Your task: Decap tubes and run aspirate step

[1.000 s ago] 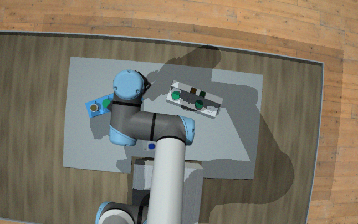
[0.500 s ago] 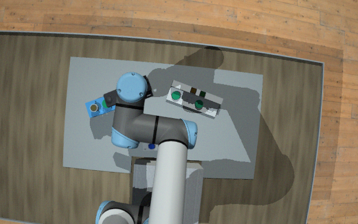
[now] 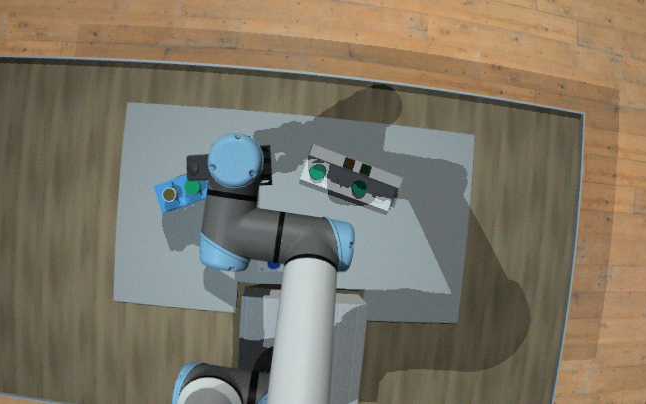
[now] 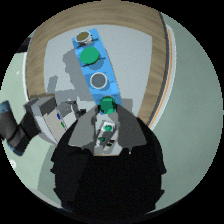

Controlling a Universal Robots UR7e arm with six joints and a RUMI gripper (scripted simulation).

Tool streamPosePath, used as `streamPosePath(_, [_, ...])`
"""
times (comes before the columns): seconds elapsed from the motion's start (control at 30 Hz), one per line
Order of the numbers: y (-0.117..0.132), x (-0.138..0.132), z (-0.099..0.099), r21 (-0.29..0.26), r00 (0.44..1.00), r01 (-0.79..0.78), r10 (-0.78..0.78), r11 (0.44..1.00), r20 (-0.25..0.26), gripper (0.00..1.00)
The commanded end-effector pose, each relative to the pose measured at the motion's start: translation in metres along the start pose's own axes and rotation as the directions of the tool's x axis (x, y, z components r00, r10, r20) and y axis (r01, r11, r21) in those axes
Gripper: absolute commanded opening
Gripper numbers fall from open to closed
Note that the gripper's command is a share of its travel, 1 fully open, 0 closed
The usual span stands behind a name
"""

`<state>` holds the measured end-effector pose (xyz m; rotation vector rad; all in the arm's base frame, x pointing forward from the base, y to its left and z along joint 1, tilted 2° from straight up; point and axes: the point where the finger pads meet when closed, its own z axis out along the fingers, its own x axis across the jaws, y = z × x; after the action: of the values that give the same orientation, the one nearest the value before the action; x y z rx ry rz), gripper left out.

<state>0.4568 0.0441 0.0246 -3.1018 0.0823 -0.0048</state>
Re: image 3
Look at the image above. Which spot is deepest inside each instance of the blue four-tube rack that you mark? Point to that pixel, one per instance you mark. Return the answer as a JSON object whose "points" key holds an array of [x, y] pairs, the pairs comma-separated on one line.
{"points": [[183, 197]]}

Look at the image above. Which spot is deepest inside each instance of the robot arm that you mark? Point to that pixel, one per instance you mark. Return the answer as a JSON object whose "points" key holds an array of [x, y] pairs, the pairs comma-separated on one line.
{"points": [[234, 231]]}

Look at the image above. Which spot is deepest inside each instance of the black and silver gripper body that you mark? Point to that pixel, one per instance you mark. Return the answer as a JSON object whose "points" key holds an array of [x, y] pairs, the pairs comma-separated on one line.
{"points": [[267, 168]]}

